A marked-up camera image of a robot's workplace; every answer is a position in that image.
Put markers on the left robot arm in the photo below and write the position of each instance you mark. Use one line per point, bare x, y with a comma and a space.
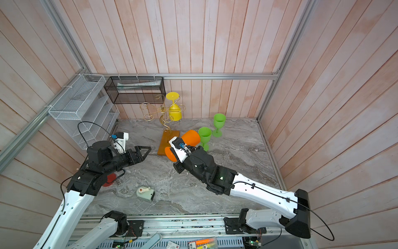
103, 160

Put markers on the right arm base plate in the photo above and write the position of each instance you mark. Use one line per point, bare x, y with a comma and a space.
234, 226

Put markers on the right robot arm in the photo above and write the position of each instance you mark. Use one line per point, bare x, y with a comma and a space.
291, 209

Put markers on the aluminium front rail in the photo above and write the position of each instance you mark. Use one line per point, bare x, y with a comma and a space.
176, 226

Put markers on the yellow wine glass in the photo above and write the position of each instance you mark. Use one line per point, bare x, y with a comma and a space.
174, 109

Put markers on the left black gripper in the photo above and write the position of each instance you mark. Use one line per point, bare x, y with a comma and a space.
133, 160

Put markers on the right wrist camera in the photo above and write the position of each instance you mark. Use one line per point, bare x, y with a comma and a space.
178, 150

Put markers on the orange wine glass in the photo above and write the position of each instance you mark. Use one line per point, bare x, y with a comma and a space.
191, 138

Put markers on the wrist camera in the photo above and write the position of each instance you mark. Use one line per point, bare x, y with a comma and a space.
120, 139
178, 150

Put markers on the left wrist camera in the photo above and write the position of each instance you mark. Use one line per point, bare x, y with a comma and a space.
120, 139

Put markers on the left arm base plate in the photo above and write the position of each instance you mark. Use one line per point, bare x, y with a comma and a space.
129, 228

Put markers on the white wire mesh shelf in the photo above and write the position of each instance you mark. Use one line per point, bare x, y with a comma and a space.
85, 114

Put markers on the box of coloured items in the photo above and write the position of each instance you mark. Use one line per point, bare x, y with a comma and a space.
208, 243

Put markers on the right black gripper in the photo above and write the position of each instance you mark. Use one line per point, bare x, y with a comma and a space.
181, 167

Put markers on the black mesh basket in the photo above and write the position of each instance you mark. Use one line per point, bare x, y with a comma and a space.
135, 89

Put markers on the red pencil cup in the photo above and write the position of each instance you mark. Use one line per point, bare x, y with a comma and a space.
110, 180

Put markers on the gold rack with wooden base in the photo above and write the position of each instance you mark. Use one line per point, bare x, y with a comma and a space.
164, 119

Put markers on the green wine glass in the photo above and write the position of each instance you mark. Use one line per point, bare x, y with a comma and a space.
205, 134
219, 122

